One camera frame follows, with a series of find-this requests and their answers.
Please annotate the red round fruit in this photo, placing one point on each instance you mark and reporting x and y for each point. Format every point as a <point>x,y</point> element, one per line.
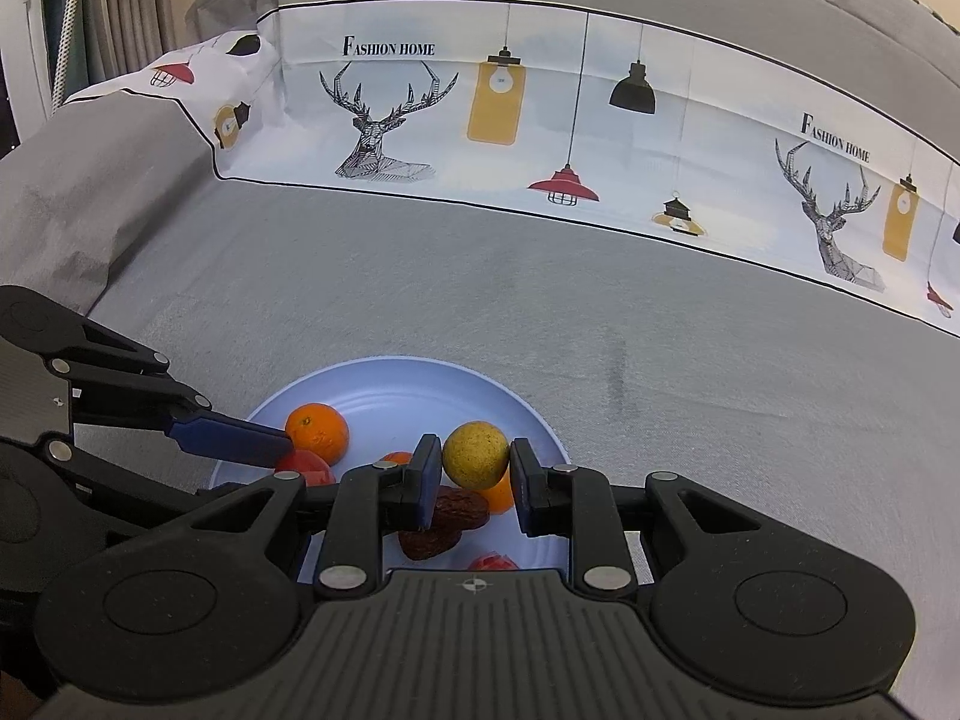
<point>493,562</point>
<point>311,466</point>

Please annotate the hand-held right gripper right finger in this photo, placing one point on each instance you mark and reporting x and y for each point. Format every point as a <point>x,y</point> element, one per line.
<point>520,499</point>

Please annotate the dark red date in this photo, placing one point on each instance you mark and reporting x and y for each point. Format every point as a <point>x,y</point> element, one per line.
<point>459,506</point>
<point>429,542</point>

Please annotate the plastic-wrapped orange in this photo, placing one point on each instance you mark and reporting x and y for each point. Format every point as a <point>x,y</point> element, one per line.
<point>396,458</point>

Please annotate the grey curtain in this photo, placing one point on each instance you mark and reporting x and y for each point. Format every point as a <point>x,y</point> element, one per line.
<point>131,0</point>

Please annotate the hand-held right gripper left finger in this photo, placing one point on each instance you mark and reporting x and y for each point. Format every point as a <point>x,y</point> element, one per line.
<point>429,491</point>

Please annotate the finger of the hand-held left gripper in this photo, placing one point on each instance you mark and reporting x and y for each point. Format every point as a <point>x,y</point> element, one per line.
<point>127,484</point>
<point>225,439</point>

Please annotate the blue plate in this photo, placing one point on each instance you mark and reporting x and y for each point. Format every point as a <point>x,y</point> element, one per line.
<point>390,405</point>

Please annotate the yellow-brown round fruit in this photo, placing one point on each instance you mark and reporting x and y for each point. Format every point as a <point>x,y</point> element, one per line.
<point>475,452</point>

